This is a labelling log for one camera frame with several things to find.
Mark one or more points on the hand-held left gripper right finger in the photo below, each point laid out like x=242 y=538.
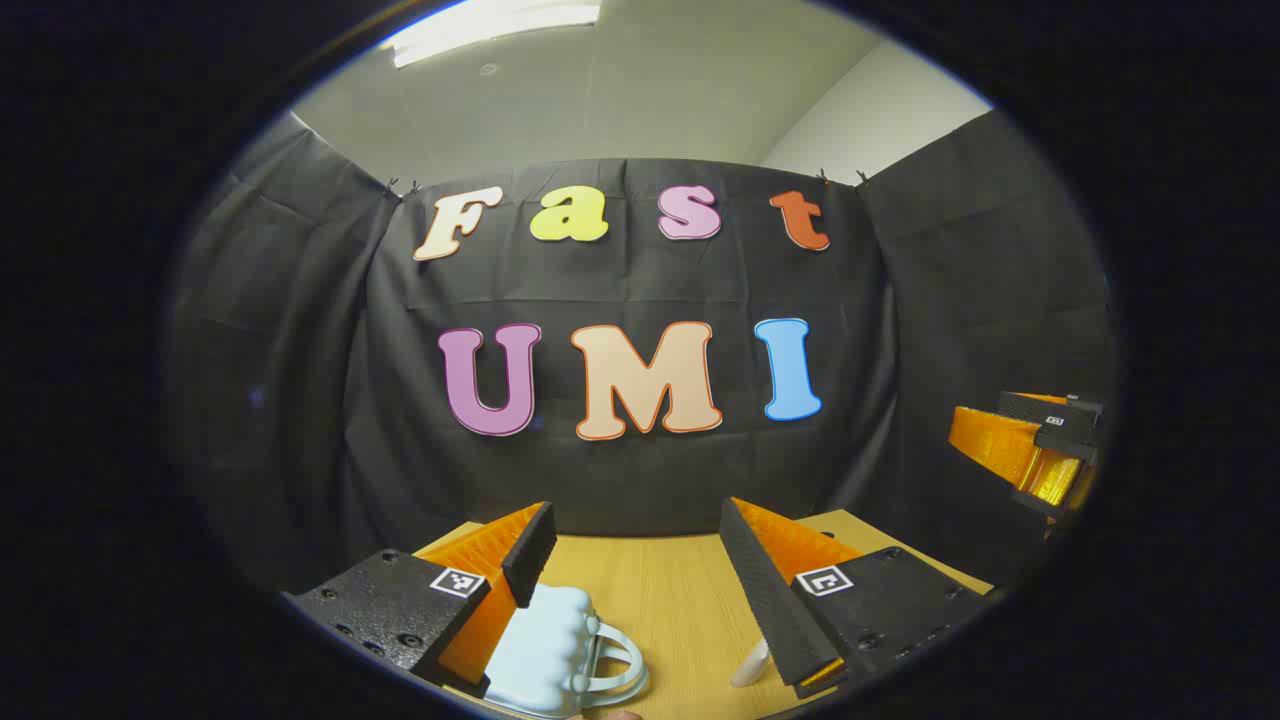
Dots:
x=770 y=590

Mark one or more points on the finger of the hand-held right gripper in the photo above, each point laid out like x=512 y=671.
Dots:
x=1055 y=480
x=990 y=440

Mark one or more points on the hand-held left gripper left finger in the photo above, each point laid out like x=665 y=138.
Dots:
x=528 y=555

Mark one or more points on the white cream tube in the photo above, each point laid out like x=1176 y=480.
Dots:
x=750 y=668

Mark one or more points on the light blue suitcase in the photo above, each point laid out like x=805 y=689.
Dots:
x=550 y=650

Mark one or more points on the black backdrop cloth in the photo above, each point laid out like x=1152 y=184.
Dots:
x=620 y=460

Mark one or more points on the ceiling light panel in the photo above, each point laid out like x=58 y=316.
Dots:
x=490 y=25

